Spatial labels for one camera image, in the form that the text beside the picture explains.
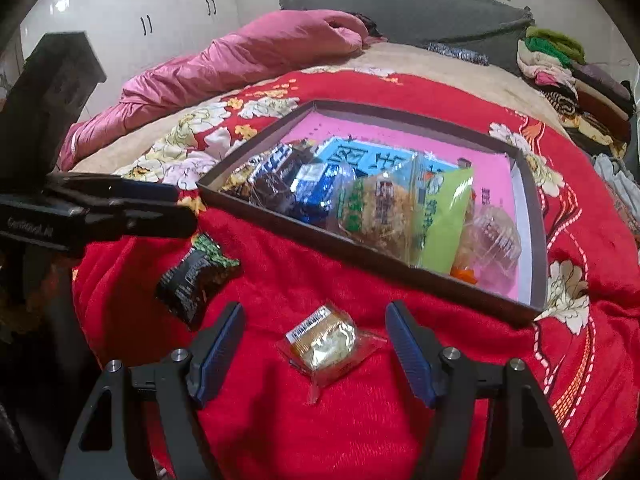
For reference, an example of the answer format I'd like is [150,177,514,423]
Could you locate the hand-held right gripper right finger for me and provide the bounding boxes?
[385,301,578,480]

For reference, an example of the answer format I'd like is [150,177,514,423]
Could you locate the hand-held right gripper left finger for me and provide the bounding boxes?
[59,301,247,480]

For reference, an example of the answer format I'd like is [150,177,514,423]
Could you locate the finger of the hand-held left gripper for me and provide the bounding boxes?
[47,172,178,203]
[80,201,199,252]

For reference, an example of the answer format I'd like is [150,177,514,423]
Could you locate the small black snack packet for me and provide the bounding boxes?
[154,232,244,332]

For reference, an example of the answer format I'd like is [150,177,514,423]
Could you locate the small clear pastry packet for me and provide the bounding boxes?
[276,301,387,405]

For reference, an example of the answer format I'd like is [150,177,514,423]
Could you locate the yellow snack packet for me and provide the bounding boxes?
[220,160,263,201]

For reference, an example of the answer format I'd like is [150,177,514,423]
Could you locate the dark cardboard box tray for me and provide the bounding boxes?
[196,100,550,330]

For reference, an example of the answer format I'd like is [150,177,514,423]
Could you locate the brown chocolate bar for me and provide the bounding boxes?
[250,142,313,213]

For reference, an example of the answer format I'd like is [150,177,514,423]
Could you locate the clear round snack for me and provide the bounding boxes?
[462,204,523,291]

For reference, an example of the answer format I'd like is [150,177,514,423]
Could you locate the light green snack packet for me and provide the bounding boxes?
[417,167,475,275]

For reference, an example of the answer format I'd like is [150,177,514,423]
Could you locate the clear green print pastry packet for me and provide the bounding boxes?
[334,157,426,266]

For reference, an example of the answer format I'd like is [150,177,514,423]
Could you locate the blue snack packet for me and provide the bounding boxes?
[290,162,346,223]

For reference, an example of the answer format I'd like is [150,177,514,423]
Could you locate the red floral blanket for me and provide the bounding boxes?
[72,70,640,480]

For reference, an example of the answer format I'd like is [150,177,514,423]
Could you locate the white wardrobe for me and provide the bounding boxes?
[20,0,236,126]

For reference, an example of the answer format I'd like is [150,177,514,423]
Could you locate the pink quilt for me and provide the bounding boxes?
[57,9,368,171]

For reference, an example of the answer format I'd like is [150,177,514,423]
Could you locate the crumpled light clothes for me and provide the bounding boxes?
[592,154,640,241]

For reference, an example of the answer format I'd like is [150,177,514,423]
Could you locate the dark cloth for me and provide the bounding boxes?
[355,12,383,38]

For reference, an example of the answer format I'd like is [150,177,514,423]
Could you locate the beige bed sheet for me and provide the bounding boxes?
[72,40,571,176]

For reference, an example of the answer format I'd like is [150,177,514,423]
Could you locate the blue patterned cloth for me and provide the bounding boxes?
[427,41,490,66]

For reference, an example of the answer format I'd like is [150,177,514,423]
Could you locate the grey headboard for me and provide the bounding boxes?
[279,0,533,76]

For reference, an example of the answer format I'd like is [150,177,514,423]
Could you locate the stack of folded clothes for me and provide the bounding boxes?
[516,26,640,158]

